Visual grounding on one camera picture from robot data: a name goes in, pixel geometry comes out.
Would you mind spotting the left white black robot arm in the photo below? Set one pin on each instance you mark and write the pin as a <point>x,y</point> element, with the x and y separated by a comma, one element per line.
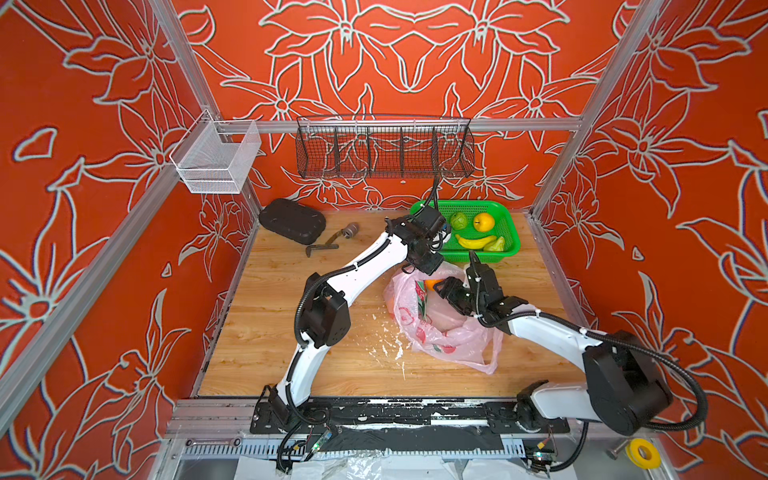
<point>322,317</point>

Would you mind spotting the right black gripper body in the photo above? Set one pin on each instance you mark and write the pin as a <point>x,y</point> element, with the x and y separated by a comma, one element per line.
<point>463,298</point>

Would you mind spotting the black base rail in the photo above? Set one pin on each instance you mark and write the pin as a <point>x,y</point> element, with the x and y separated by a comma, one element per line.
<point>403,424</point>

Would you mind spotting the black oval tray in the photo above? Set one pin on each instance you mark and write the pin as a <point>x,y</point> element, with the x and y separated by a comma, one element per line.
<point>293,220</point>

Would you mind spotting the pink plastic bag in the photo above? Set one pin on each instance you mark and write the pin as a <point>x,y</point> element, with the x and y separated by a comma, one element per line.
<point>447,335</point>

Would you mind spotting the yellow tape roll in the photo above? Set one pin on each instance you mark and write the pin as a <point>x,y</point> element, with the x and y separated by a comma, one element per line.
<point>643,454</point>

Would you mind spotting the metal hand tool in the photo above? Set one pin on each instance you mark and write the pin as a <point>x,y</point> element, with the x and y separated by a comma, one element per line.
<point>348,232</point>

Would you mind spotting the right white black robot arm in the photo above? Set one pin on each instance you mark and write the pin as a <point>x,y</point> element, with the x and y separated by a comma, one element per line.
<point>623,387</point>

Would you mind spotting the white wire wall basket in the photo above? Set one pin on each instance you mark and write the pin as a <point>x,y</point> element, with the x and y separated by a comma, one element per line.
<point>216,156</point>

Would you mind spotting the yellow green pear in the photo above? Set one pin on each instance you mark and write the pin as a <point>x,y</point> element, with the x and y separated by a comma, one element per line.
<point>496,246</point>

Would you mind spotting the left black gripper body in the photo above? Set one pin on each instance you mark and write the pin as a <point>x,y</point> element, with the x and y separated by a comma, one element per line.
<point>426,260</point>

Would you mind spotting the green plastic basket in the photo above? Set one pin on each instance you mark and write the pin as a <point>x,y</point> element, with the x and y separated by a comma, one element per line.
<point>505,226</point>

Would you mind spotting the black wire wall basket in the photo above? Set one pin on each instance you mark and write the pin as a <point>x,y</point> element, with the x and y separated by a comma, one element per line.
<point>379,146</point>

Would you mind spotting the green round fruit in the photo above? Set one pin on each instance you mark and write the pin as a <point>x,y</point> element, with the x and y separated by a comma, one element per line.
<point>459,221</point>

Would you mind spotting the red green dragon fruit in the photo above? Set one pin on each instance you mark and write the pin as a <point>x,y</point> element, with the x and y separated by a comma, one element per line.
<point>421,291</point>

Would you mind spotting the yellow banana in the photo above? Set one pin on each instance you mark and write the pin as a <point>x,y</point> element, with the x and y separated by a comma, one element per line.
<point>475,244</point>

